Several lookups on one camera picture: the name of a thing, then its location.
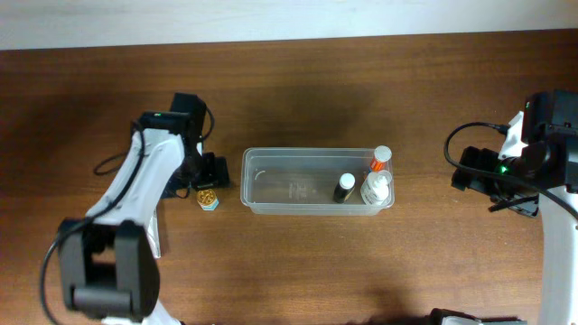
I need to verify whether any orange tube white cap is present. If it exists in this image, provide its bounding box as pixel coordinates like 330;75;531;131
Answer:
368;145;392;174

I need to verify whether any dark bottle white cap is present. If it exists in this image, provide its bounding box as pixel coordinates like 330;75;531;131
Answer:
333;172;356;203

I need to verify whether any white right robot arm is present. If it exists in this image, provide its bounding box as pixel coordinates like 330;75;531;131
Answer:
443;135;577;325

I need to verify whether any gold lid balm jar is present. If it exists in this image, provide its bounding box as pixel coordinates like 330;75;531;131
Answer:
196;189;219;211

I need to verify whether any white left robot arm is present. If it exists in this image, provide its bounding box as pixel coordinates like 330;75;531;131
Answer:
49;111;229;324

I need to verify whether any clear plastic container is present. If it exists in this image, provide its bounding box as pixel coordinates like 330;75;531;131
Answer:
240;147;396;216

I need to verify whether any white medicine box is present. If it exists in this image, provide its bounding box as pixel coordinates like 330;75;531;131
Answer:
146;209;162;259

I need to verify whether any white squeeze bottle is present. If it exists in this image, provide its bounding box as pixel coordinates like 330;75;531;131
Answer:
360;170;393;206

